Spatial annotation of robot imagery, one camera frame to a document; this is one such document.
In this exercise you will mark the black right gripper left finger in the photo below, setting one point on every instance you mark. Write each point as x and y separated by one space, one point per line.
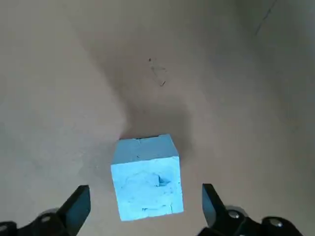
71 211

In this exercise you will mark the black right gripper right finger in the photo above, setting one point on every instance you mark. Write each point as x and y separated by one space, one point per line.
216 214

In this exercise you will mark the blue foam block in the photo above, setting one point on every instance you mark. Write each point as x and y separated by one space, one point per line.
147 177

